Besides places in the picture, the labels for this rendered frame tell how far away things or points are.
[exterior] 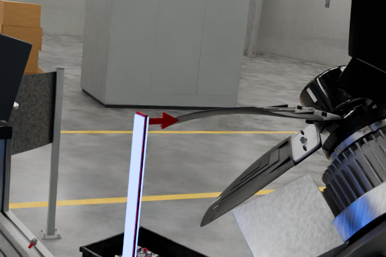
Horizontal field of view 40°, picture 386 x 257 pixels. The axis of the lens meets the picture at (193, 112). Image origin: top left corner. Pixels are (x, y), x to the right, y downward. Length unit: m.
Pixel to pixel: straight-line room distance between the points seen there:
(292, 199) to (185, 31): 6.49
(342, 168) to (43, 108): 2.21
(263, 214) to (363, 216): 0.17
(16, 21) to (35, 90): 6.06
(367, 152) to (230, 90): 6.91
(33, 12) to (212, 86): 3.15
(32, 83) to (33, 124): 0.22
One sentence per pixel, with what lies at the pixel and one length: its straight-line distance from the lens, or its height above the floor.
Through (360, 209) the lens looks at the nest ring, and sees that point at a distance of 0.87.
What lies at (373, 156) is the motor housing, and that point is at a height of 1.14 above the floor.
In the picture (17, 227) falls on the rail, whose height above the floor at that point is 0.86.
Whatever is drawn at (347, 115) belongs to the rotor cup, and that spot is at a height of 1.18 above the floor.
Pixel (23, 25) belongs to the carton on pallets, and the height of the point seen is 0.88.
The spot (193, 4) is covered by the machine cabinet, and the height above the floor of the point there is 1.46.
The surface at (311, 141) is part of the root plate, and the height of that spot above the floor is 1.12.
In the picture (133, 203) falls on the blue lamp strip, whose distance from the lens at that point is 0.75.
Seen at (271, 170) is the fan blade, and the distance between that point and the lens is 1.05.
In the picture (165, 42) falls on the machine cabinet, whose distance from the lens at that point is 7.25.
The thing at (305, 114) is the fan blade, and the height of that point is 1.19.
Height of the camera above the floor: 1.33
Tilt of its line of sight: 10 degrees down
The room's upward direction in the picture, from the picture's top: 6 degrees clockwise
